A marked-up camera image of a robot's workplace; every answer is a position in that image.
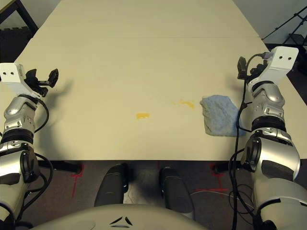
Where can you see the black metal frame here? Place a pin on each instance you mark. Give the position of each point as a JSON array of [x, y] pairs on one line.
[[27, 14]]

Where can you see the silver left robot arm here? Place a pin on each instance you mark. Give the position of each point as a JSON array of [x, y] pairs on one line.
[[19, 115]]

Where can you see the black right robot leg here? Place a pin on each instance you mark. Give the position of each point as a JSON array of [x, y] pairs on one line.
[[175, 189]]

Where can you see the black foam floor mat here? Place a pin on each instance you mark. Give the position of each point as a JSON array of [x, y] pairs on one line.
[[14, 40]]

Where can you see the black tripod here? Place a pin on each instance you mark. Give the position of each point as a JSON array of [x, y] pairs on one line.
[[287, 19]]

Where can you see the light blue rag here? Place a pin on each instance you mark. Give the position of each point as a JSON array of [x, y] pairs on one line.
[[219, 115]]

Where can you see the red tape cross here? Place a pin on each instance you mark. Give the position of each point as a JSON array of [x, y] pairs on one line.
[[219, 182], [74, 179]]

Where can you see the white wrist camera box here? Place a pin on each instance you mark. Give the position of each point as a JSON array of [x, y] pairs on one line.
[[12, 75], [280, 63]]

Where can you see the black robot leg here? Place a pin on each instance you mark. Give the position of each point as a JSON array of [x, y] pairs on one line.
[[111, 184], [175, 189]]

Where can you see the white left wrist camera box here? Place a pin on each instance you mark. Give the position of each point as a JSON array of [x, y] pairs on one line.
[[12, 75]]

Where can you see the splattered yellow liquid spill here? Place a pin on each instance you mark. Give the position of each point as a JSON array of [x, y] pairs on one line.
[[187, 103]]

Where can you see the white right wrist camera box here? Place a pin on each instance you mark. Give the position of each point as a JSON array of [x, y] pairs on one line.
[[280, 63]]

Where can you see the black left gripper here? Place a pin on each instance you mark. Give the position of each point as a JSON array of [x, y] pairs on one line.
[[40, 89]]

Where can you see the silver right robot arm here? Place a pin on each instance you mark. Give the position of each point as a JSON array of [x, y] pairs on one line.
[[271, 148]]

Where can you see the oval yellow liquid puddle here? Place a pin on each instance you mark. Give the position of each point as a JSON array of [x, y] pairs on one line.
[[143, 116]]

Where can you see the black left robot leg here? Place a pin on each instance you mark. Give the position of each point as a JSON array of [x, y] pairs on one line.
[[111, 184]]

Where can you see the black table foot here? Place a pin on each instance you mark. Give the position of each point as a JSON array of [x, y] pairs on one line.
[[62, 165], [221, 167]]

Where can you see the grey robot torso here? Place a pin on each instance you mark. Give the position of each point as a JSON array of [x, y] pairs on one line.
[[108, 218]]

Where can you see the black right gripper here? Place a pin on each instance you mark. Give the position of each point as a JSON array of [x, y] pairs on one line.
[[254, 72]]

